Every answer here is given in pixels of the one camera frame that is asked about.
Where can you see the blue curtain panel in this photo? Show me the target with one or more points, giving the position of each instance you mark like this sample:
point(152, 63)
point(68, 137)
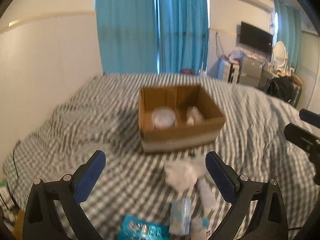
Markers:
point(183, 35)
point(127, 36)

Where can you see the blue curtain right panel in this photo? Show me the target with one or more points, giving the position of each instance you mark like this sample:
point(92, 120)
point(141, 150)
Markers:
point(183, 35)

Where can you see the black wall television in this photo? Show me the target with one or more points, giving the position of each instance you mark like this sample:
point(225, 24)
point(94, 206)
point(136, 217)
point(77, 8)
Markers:
point(256, 38)

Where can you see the clear round plastic container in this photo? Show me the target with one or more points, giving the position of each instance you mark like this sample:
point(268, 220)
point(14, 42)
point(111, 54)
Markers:
point(163, 118)

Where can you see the white plush toy blue star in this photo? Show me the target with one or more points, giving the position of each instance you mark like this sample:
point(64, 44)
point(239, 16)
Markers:
point(199, 229)

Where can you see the dark red patterned bag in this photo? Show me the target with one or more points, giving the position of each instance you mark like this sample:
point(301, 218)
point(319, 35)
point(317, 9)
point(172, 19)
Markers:
point(187, 71)

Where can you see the white suitcase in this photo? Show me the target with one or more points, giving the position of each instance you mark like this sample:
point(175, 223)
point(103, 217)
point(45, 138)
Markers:
point(228, 71)

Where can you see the white cream tube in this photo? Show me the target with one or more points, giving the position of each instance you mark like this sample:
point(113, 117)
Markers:
point(206, 196)

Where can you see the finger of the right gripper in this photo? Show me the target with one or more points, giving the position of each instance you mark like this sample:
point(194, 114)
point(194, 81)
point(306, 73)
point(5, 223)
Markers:
point(309, 117)
point(302, 138)

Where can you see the teal curtain far window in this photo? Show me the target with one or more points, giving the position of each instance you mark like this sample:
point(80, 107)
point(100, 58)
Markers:
point(290, 32)

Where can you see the grey checkered bed cover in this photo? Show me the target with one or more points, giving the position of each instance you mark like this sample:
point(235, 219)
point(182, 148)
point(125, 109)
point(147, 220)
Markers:
point(103, 115)

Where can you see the white oval vanity mirror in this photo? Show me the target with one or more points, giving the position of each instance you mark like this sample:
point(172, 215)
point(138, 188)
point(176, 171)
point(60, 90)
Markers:
point(279, 55)

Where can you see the open cardboard box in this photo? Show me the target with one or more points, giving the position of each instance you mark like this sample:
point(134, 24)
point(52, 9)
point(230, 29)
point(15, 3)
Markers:
point(181, 136)

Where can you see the blue curtain left panel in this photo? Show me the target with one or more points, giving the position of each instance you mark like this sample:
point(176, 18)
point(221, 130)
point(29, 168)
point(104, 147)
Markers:
point(127, 36)

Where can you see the plastic bag on fridge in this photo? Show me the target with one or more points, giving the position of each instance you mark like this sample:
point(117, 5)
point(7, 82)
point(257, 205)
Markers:
point(235, 55)

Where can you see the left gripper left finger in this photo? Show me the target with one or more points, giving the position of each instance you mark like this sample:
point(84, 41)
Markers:
point(41, 220)

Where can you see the white sock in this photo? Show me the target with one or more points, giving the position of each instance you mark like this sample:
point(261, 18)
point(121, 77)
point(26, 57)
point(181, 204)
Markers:
point(182, 175)

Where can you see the black backpack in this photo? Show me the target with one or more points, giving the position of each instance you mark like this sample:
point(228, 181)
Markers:
point(283, 88)

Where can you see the teal blister pack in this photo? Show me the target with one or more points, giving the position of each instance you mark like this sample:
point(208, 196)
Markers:
point(134, 228)

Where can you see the grey mini fridge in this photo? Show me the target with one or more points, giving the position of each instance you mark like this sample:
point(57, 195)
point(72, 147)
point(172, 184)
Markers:
point(250, 72)

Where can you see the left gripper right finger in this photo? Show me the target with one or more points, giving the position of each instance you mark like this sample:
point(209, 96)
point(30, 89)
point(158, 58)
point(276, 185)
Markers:
point(269, 219)

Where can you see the white blue tissue pack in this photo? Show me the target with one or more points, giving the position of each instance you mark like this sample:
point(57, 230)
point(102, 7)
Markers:
point(180, 217)

